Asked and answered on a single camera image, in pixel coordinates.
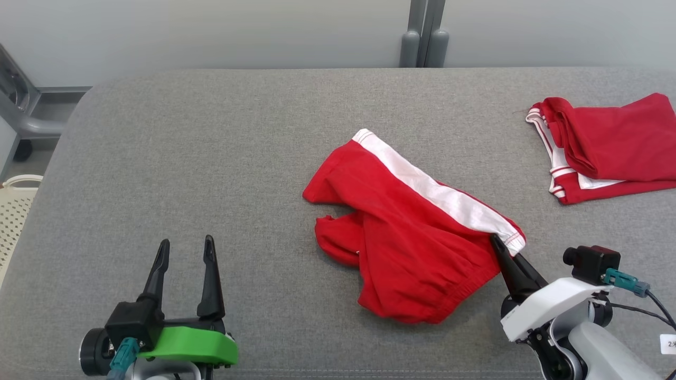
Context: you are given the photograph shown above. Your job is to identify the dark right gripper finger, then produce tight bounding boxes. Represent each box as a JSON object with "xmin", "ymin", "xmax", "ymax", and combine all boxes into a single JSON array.
[
  {"xmin": 515, "ymin": 254, "xmax": 548, "ymax": 295},
  {"xmin": 490, "ymin": 234, "xmax": 529, "ymax": 304}
]

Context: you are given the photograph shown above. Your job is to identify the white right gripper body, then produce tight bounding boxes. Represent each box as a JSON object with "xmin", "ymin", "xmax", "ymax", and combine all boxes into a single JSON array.
[{"xmin": 501, "ymin": 278, "xmax": 613, "ymax": 343}]

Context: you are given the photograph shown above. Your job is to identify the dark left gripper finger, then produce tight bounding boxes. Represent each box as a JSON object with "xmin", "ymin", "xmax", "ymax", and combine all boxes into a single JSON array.
[
  {"xmin": 142, "ymin": 239, "xmax": 171, "ymax": 312},
  {"xmin": 197, "ymin": 235, "xmax": 226, "ymax": 321}
]

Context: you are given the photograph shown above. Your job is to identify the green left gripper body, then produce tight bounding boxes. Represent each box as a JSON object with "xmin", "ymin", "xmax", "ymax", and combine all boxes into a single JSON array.
[{"xmin": 138, "ymin": 320, "xmax": 238, "ymax": 367}]

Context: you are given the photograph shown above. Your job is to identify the red shorts with white stripe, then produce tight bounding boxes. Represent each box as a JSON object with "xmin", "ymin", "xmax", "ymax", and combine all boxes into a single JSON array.
[{"xmin": 302, "ymin": 128, "xmax": 527, "ymax": 325}]

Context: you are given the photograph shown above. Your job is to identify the red basketball jersey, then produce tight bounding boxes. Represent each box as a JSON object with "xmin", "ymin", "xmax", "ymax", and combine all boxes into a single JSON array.
[{"xmin": 525, "ymin": 93, "xmax": 676, "ymax": 205}]

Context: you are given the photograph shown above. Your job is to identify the cream perforated laundry basket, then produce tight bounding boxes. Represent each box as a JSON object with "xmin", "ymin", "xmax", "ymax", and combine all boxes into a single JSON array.
[{"xmin": 0, "ymin": 175, "xmax": 44, "ymax": 289}]

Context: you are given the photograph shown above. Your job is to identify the grey wheeled metal stand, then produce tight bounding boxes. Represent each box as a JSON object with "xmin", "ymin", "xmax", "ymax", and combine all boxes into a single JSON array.
[{"xmin": 0, "ymin": 42, "xmax": 93, "ymax": 163}]

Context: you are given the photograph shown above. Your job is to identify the teal cable connector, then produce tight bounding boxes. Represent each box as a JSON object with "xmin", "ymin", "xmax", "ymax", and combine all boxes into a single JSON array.
[
  {"xmin": 602, "ymin": 268, "xmax": 652, "ymax": 298},
  {"xmin": 106, "ymin": 338, "xmax": 141, "ymax": 380}
]

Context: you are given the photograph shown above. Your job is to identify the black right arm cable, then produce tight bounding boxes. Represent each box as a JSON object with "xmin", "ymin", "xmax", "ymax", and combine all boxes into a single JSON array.
[{"xmin": 607, "ymin": 290, "xmax": 676, "ymax": 334}]

